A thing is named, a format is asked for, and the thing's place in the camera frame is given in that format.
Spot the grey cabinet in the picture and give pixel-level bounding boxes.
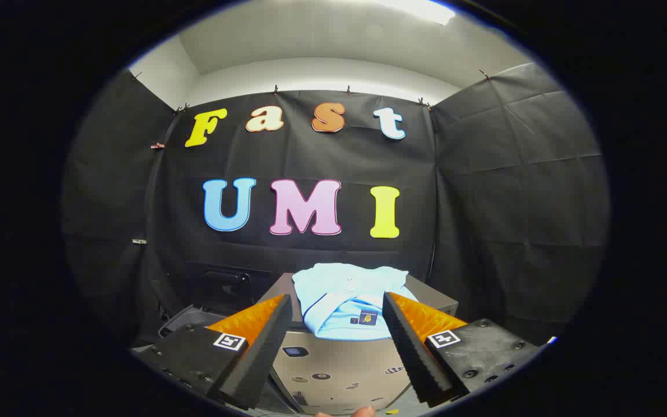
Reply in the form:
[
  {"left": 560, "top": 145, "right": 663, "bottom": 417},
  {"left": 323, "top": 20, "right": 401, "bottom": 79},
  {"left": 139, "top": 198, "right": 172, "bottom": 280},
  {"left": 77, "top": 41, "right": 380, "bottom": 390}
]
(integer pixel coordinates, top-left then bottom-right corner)
[{"left": 255, "top": 272, "right": 460, "bottom": 415}]

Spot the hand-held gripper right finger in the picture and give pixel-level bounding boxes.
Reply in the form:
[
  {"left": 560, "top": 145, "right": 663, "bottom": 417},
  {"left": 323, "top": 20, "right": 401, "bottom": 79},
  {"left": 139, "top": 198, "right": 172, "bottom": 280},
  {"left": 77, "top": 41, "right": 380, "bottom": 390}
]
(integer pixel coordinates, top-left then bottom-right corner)
[{"left": 381, "top": 291, "right": 544, "bottom": 407}]

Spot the dark grey washing machine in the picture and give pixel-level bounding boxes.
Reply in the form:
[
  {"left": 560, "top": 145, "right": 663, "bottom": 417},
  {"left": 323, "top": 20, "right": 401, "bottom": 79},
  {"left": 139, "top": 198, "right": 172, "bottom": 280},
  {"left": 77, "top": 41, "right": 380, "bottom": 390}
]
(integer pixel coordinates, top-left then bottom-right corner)
[{"left": 157, "top": 261, "right": 279, "bottom": 348}]

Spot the black backdrop cloth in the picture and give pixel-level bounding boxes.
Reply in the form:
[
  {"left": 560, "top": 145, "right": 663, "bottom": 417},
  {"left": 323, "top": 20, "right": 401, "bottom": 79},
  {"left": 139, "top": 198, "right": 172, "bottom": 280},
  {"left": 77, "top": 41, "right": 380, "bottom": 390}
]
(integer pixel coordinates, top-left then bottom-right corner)
[{"left": 61, "top": 63, "right": 610, "bottom": 349}]

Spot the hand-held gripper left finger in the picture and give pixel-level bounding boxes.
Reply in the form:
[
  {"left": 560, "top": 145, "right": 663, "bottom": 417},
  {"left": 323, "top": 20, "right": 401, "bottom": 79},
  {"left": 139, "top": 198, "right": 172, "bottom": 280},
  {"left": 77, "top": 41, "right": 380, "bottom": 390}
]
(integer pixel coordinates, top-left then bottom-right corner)
[{"left": 131, "top": 293, "right": 294, "bottom": 411}]

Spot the light blue polo shirt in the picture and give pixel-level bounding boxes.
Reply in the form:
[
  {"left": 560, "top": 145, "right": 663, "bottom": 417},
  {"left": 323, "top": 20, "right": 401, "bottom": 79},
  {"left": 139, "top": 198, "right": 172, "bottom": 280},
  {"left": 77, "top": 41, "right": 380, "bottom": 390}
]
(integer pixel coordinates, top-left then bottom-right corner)
[{"left": 292, "top": 262, "right": 421, "bottom": 341}]

